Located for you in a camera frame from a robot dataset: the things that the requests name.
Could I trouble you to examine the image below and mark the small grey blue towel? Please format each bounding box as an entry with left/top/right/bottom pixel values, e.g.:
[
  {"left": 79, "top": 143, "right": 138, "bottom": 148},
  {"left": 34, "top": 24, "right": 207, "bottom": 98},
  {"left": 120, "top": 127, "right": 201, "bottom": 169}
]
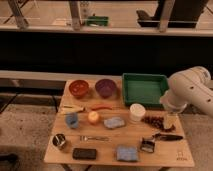
[{"left": 104, "top": 117, "right": 126, "bottom": 129}]

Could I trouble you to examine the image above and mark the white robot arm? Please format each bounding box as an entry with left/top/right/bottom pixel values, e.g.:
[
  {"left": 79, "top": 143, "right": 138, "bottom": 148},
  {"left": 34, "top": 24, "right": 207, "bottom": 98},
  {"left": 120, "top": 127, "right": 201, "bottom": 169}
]
[{"left": 160, "top": 66, "right": 213, "bottom": 129}]

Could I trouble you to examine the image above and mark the purple bowl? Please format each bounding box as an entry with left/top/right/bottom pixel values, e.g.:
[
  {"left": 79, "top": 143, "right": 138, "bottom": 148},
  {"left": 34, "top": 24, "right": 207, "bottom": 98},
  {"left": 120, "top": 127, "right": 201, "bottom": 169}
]
[{"left": 95, "top": 79, "right": 117, "bottom": 98}]

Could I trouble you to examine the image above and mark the red orange bowl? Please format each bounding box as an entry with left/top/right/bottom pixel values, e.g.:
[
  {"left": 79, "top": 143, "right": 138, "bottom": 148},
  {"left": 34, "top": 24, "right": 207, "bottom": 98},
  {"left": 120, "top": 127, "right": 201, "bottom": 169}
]
[{"left": 69, "top": 80, "right": 89, "bottom": 98}]

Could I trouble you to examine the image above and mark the red grape bunch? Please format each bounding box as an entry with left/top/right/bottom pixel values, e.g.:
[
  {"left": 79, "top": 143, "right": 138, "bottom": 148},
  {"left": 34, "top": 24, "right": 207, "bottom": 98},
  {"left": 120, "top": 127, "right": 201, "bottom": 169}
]
[{"left": 142, "top": 116, "right": 176, "bottom": 132}]

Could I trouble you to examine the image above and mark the white plastic cup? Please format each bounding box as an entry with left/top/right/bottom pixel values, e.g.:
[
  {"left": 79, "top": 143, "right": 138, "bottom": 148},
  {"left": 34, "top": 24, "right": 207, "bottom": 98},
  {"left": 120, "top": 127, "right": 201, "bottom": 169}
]
[{"left": 130, "top": 103, "right": 146, "bottom": 122}]

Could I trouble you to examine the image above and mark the green plastic tray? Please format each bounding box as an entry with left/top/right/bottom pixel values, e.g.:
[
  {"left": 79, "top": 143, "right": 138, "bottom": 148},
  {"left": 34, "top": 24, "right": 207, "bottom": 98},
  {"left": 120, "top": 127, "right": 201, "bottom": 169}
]
[{"left": 122, "top": 73, "right": 169, "bottom": 108}]

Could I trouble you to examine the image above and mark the blue sponge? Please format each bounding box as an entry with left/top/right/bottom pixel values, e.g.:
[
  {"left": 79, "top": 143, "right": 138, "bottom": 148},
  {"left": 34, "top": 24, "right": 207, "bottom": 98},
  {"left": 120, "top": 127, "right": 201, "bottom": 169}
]
[{"left": 116, "top": 145, "right": 138, "bottom": 162}]

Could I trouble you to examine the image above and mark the red chili pepper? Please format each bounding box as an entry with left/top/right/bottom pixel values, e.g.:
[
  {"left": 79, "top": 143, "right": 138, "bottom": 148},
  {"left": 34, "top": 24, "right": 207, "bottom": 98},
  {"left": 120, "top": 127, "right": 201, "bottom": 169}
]
[{"left": 91, "top": 105, "right": 112, "bottom": 110}]

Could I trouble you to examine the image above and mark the yellow apple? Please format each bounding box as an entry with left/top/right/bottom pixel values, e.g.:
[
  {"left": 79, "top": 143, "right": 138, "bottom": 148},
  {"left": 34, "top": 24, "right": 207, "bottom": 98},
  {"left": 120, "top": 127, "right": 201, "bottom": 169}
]
[{"left": 88, "top": 111, "right": 100, "bottom": 124}]

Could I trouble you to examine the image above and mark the wooden folding table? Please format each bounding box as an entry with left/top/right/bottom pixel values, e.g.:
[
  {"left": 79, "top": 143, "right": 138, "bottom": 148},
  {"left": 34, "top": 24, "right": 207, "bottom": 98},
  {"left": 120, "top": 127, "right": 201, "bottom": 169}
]
[{"left": 44, "top": 88, "right": 194, "bottom": 167}]

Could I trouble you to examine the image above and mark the silver fork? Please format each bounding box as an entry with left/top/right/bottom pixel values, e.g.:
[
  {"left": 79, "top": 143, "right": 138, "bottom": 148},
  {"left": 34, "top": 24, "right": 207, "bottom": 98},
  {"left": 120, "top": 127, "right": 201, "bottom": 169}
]
[{"left": 80, "top": 135, "right": 109, "bottom": 141}]

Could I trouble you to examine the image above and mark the blue cup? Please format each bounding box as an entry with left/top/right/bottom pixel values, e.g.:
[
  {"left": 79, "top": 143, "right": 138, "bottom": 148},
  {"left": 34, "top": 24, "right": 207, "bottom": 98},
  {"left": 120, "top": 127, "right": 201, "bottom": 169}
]
[{"left": 65, "top": 113, "right": 79, "bottom": 129}]

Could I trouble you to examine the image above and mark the black sponge block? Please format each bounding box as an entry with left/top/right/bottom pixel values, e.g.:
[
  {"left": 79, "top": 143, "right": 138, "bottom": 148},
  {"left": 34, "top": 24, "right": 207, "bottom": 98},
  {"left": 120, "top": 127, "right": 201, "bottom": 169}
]
[{"left": 72, "top": 148, "right": 97, "bottom": 160}]

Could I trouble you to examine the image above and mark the yellow banana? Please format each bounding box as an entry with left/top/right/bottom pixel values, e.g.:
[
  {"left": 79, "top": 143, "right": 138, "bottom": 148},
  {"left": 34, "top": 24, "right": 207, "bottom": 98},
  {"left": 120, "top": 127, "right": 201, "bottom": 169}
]
[{"left": 60, "top": 106, "right": 85, "bottom": 115}]

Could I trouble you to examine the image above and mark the dark machine on shelf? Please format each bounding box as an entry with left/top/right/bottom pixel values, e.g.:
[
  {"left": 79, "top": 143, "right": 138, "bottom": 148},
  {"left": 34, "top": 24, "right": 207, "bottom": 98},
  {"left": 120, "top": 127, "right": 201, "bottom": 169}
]
[{"left": 136, "top": 0, "right": 209, "bottom": 28}]

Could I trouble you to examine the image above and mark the metal cup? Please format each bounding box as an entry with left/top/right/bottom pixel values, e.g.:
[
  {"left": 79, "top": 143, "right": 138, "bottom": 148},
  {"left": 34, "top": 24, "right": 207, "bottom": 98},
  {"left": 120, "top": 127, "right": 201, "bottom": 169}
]
[{"left": 52, "top": 134, "right": 66, "bottom": 150}]

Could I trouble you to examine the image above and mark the green box on shelf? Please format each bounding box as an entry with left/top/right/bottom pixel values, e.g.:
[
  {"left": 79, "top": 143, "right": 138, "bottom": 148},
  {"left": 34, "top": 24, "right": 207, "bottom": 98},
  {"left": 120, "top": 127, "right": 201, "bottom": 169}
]
[{"left": 86, "top": 15, "right": 109, "bottom": 26}]

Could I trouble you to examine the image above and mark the black handled knife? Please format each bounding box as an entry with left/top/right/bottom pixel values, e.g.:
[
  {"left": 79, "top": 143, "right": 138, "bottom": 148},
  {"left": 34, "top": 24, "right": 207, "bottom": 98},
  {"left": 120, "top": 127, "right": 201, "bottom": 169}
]
[{"left": 153, "top": 133, "right": 183, "bottom": 141}]

